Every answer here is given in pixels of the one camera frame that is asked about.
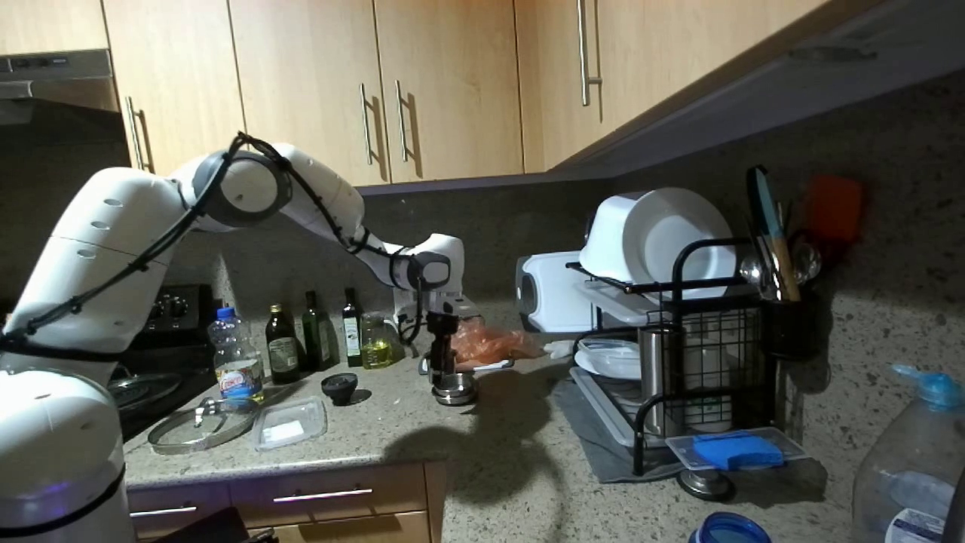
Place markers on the black wire dish rack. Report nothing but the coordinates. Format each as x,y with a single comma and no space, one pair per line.
720,375

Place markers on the utensils in rack holder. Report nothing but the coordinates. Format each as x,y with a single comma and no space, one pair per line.
788,257

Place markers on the clear plastic water bottle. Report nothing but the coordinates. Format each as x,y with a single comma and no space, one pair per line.
235,359

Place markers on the silver bowl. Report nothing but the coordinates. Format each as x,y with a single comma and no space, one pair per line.
453,386

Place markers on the dark green bottle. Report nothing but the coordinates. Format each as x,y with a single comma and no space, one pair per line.
316,333

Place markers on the upper wooden cabinets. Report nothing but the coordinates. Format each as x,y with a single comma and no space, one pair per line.
392,92

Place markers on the black stove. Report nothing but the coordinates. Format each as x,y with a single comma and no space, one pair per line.
170,357

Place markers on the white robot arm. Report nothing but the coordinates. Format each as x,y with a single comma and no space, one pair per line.
96,284

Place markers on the glass pot lid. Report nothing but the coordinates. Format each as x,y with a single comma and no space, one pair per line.
196,430

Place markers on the large clear water jug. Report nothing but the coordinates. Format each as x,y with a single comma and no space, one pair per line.
910,476

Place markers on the grey drying mat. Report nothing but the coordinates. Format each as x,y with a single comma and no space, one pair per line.
611,458

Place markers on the steel tumbler in rack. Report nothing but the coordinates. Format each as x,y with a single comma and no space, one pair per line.
657,337

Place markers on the small black bowl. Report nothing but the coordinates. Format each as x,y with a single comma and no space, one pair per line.
343,386

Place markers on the round glass oil jar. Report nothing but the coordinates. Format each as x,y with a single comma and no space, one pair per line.
377,340

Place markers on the white kitchen appliance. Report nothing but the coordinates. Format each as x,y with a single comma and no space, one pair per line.
549,294

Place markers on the blue round lid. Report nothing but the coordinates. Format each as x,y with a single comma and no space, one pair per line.
727,528

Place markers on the olive oil bottle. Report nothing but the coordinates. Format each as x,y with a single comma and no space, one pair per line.
352,330

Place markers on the dark glass bottle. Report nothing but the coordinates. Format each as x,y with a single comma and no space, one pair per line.
283,343

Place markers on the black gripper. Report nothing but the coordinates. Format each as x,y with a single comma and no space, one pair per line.
442,325

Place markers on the blue lidded plastic container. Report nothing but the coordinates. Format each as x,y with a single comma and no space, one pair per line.
733,449

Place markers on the red silicone utensil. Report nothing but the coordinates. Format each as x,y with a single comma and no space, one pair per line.
836,208

